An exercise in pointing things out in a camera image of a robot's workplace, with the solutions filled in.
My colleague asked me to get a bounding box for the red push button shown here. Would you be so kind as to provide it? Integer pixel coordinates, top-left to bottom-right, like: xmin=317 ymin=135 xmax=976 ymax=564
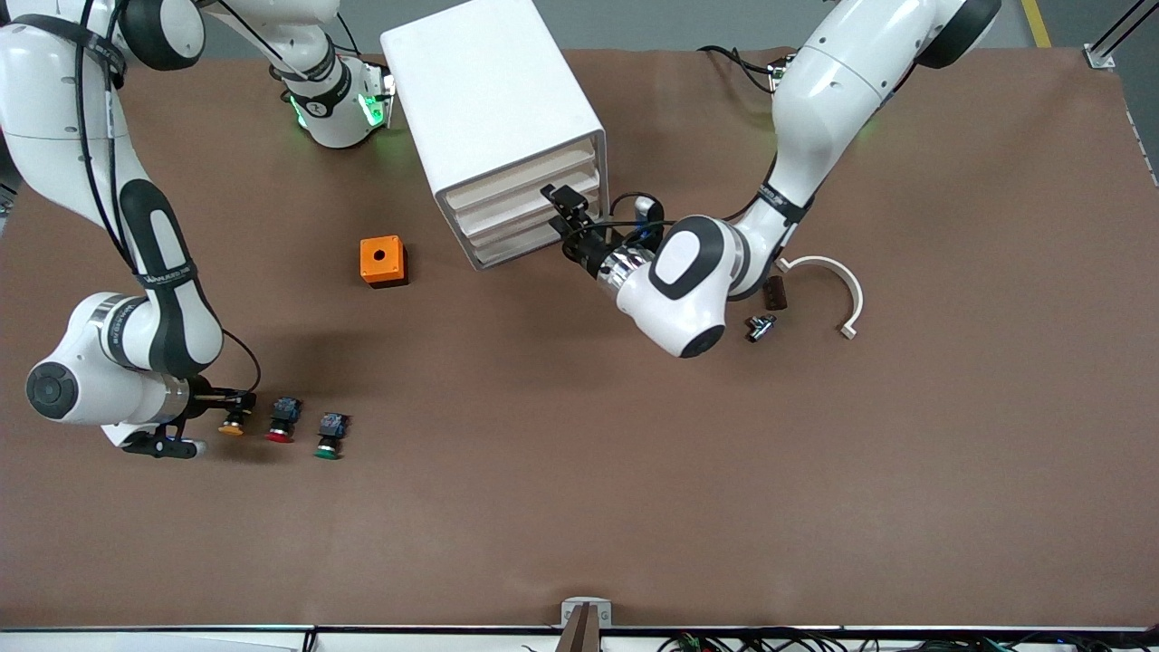
xmin=265 ymin=396 xmax=303 ymax=445

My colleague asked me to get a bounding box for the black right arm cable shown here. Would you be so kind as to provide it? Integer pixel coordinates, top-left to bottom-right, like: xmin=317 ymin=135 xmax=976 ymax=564
xmin=77 ymin=0 xmax=313 ymax=399

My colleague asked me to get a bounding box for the grey metal bracket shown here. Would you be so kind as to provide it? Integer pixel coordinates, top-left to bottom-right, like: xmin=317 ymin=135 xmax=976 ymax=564
xmin=560 ymin=597 xmax=613 ymax=628

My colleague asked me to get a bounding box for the aluminium frame profile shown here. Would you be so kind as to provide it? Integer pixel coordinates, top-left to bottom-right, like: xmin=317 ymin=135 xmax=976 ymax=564
xmin=1082 ymin=0 xmax=1159 ymax=72

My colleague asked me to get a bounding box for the green push button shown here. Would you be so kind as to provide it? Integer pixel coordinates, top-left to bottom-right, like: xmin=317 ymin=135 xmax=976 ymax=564
xmin=313 ymin=412 xmax=350 ymax=460

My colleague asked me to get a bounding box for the white plastic drawer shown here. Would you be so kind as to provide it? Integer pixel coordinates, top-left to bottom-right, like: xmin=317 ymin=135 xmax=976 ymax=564
xmin=444 ymin=143 xmax=599 ymax=214
xmin=455 ymin=168 xmax=602 ymax=238
xmin=466 ymin=192 xmax=608 ymax=270

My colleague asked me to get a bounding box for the black base power cable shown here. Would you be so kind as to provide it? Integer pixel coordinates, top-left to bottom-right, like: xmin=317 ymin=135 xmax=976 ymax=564
xmin=697 ymin=43 xmax=784 ymax=96

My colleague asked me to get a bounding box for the orange box with hole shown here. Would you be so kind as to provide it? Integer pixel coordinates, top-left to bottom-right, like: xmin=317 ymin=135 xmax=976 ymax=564
xmin=359 ymin=235 xmax=409 ymax=290

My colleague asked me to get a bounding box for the white semicircular clamp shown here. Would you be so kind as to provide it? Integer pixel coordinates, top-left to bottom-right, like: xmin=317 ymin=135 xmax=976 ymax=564
xmin=776 ymin=255 xmax=865 ymax=341

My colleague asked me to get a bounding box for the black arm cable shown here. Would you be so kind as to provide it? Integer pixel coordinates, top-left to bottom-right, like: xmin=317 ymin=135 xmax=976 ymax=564
xmin=77 ymin=0 xmax=313 ymax=399
xmin=579 ymin=193 xmax=680 ymax=254

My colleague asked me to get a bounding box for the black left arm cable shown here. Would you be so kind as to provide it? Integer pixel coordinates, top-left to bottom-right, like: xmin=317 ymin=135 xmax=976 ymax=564
xmin=579 ymin=193 xmax=680 ymax=254

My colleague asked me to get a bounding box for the brown post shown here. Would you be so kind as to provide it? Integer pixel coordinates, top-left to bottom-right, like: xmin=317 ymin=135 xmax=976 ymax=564
xmin=554 ymin=604 xmax=603 ymax=652

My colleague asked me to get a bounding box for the white drawer cabinet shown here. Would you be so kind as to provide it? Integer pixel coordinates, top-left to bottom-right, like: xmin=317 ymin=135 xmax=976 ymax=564
xmin=379 ymin=0 xmax=610 ymax=273

